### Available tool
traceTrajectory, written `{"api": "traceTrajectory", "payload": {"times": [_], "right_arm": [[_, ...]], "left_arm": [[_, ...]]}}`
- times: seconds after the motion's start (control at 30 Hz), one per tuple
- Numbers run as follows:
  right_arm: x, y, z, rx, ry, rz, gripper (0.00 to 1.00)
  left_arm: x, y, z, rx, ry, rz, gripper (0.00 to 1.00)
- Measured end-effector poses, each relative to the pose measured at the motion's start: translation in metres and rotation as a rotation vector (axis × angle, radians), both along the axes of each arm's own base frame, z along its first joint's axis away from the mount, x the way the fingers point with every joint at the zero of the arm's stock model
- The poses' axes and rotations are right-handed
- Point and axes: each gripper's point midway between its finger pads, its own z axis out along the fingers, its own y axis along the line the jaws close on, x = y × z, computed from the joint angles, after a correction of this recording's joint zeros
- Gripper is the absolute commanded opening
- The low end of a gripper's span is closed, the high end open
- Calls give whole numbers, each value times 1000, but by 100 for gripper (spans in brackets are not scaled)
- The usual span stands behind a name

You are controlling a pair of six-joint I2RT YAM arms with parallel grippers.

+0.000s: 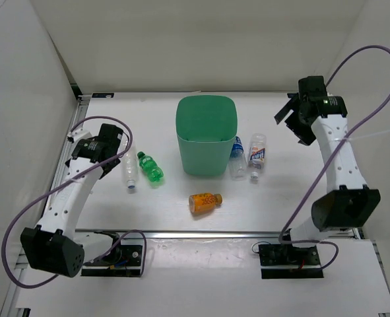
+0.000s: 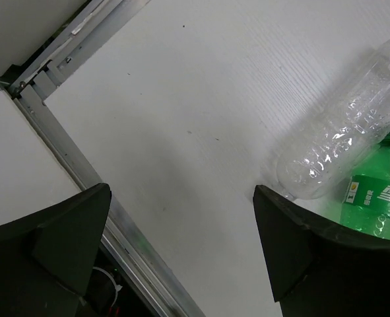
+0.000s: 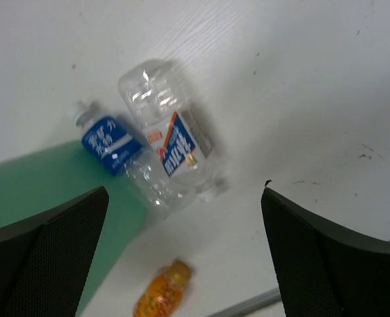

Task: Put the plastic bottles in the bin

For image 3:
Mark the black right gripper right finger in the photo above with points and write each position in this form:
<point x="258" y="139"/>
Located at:
<point x="323" y="268"/>

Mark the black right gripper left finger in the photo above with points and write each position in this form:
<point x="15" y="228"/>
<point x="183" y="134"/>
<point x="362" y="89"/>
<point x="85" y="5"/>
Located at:
<point x="45" y="258"/>

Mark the clear bottle white blue label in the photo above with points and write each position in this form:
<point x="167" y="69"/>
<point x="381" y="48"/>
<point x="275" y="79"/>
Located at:
<point x="157" y="96"/>

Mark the green plastic bin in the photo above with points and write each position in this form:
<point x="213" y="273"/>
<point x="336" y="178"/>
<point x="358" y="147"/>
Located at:
<point x="45" y="179"/>

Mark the orange juice bottle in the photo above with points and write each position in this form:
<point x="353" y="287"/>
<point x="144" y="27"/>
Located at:
<point x="165" y="292"/>

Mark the aluminium front table rail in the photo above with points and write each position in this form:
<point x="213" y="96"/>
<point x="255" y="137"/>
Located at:
<point x="251" y="305"/>

